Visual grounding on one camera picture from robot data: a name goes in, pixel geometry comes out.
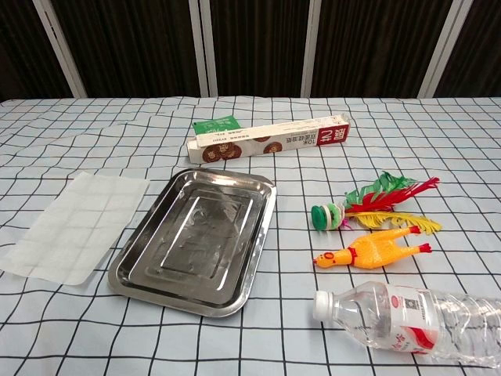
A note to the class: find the white black-grid tablecloth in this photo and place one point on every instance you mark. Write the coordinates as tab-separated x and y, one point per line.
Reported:
250	344

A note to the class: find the clear plastic water bottle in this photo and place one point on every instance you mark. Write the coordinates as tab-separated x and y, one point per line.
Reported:
411	321

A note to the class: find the long baking paper box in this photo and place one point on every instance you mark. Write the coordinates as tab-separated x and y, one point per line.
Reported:
274	142

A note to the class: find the silver metal baking tray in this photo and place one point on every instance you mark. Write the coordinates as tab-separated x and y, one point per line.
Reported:
195	243

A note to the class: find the white parchment paper sheet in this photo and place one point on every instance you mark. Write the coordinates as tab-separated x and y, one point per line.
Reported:
74	223

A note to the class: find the colourful feather shuttlecock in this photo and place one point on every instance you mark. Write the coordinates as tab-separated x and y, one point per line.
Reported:
375	203

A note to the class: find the yellow rubber chicken toy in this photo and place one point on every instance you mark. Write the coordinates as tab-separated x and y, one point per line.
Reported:
372	248

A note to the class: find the white partition frame post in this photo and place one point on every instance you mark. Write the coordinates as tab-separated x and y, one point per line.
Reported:
312	47
62	51
203	47
442	51

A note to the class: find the green and white packet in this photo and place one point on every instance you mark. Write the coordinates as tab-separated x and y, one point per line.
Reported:
217	125

